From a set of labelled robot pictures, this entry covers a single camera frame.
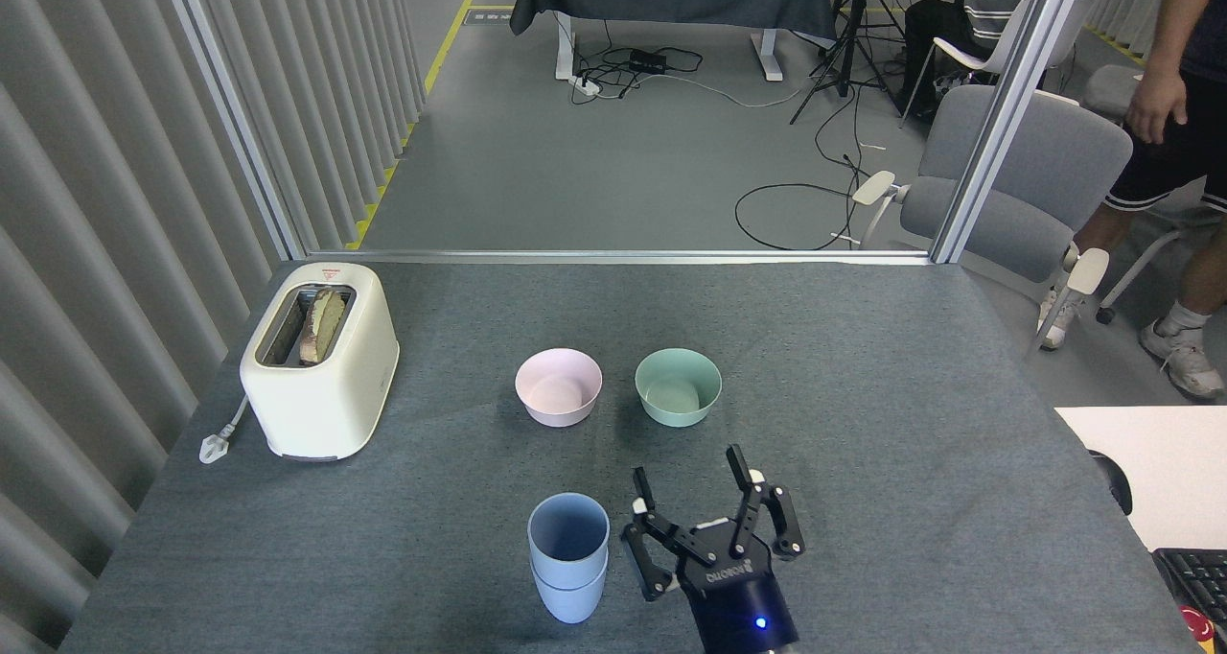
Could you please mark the person in black shorts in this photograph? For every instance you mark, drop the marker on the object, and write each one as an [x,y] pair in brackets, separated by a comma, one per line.
[1179,165]

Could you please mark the black rounded object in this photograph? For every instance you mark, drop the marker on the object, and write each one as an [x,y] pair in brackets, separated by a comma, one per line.
[1117,486]

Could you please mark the silver right frame post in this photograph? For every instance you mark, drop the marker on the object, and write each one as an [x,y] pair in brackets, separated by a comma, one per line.
[1007,107]

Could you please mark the black keyboard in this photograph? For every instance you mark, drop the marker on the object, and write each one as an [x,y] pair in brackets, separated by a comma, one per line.
[1198,577]

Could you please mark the mint green bowl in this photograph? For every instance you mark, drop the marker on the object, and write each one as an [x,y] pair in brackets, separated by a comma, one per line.
[678,395]

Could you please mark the white plastic chair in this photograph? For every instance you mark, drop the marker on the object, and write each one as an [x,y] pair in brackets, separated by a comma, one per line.
[973,57]

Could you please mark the white side table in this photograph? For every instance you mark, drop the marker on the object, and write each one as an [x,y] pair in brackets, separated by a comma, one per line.
[1169,472]

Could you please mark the white toaster power plug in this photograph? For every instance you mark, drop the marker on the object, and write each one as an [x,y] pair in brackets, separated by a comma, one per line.
[213,448]

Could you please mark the person's right hand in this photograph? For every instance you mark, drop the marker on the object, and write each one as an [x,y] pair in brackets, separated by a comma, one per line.
[1158,103]

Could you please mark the cream white toaster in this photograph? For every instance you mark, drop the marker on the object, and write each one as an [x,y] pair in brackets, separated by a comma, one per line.
[326,405]

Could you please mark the red round button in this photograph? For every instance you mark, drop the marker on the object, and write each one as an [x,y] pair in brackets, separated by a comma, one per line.
[1196,627]

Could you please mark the silver left frame post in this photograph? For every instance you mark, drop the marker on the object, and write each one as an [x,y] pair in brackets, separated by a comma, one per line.
[235,107]

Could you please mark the silver frame rail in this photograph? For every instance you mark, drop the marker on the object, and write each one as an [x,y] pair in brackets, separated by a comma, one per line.
[613,257]

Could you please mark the blue plastic cup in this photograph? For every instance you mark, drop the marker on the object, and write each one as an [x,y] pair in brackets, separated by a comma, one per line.
[570,604]
[567,531]

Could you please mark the black power adapter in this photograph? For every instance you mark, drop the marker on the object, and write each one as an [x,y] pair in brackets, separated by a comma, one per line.
[648,60]

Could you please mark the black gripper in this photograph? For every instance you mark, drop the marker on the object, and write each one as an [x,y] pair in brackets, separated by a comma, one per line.
[738,601]

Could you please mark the white power strip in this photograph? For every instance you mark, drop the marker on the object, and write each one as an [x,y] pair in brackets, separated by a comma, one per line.
[586,85]

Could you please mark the toasted bread slice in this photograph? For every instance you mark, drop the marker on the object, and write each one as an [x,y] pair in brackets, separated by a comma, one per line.
[324,326]

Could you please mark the black tripod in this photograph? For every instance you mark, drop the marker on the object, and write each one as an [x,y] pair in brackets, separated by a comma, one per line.
[856,2]

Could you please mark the silver frame post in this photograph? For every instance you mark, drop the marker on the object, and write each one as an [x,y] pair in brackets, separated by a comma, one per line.
[1007,107]
[235,107]

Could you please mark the pink bowl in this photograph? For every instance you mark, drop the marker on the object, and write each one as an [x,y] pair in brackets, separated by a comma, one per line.
[559,395]

